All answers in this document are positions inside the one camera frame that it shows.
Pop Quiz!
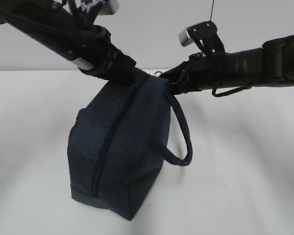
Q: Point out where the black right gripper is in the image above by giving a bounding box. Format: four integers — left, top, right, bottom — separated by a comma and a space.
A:
161, 53, 225, 95

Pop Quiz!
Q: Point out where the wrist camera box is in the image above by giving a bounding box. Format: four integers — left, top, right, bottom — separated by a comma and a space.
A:
80, 0, 120, 17
178, 21, 225, 56

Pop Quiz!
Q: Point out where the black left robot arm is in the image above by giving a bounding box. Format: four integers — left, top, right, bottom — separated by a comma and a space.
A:
0, 0, 136, 86

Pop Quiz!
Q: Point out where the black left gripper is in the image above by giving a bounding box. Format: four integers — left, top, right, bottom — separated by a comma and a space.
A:
75, 25, 136, 86

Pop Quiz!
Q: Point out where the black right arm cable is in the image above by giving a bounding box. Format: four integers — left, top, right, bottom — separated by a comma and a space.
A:
211, 86, 252, 98

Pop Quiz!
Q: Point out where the dark blue fabric lunch bag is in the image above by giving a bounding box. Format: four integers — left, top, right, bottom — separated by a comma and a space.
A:
67, 72, 193, 220

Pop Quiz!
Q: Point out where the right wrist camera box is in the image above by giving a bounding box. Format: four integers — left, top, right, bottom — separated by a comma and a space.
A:
178, 21, 225, 56

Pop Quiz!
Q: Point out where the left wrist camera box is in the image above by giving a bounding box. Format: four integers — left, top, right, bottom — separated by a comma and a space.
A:
80, 0, 120, 17

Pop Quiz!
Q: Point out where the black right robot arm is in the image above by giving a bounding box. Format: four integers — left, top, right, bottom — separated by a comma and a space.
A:
160, 35, 294, 97

